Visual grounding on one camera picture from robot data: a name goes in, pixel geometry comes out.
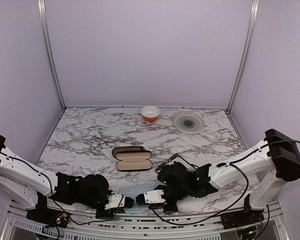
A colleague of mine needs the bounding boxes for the white plate with blue spiral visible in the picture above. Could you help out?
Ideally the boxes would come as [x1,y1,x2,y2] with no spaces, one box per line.
[172,111,205,135]

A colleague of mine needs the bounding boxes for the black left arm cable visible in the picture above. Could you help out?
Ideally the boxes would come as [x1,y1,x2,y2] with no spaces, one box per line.
[0,147,116,226]

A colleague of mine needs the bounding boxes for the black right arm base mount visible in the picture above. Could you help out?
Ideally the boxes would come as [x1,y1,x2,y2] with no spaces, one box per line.
[220,194,265,230]

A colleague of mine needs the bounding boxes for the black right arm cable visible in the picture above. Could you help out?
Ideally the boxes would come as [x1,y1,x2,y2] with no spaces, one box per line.
[149,139,300,226]

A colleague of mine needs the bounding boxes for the aluminium frame post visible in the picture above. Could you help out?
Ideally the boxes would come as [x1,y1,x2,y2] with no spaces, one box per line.
[37,0,67,112]
[226,0,260,115]

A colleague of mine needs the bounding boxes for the aluminium frame post right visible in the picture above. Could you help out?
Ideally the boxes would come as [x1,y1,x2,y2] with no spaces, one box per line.
[226,0,260,115]

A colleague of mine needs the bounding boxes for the light blue cleaning cloth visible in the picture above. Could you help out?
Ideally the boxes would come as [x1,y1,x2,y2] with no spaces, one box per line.
[119,183,158,215]

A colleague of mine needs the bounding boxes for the orange bowl with white inside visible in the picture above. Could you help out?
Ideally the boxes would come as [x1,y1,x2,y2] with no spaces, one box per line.
[140,105,161,122]

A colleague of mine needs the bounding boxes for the black glasses case beige lining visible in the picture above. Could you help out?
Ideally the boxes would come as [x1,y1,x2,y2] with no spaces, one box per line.
[115,150,153,172]

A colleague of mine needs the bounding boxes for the black sunglasses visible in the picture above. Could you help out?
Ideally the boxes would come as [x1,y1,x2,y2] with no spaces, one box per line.
[155,153,210,177]

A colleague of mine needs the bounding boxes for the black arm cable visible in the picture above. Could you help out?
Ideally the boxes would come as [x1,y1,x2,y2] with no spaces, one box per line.
[0,147,116,226]
[149,139,300,226]

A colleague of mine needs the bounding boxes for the aluminium front frame rail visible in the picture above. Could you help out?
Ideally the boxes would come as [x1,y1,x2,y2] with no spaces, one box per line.
[0,202,291,240]

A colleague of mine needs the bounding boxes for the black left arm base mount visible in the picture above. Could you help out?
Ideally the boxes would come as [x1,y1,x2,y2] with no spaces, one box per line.
[26,192,69,229]

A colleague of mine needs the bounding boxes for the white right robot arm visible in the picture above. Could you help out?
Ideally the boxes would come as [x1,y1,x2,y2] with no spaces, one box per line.
[156,128,300,224]

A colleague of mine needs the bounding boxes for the aluminium frame post left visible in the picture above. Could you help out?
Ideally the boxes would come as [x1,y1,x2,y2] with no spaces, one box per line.
[37,0,67,112]

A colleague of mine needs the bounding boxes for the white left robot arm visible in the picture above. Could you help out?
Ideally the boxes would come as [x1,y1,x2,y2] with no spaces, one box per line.
[0,135,126,223]

